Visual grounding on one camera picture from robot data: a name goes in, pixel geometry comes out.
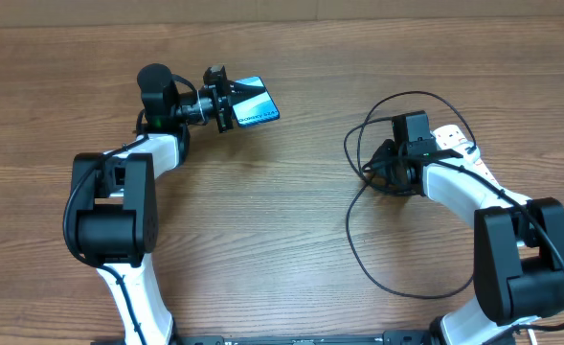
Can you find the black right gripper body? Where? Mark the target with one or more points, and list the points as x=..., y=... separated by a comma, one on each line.
x=384, y=167

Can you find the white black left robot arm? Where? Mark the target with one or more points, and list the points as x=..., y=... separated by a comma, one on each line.
x=110, y=220

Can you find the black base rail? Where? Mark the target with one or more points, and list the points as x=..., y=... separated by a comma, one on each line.
x=305, y=339

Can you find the Samsung Galaxy smartphone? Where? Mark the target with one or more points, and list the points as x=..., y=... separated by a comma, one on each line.
x=253, y=110

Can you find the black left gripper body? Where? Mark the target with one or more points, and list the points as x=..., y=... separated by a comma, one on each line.
x=220, y=108

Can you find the white power strip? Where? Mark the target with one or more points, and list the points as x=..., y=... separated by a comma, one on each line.
x=449, y=136

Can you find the white charger plug adapter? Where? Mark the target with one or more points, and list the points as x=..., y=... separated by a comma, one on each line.
x=469, y=151

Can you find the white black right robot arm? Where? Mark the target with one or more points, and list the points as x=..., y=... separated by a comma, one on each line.
x=518, y=265

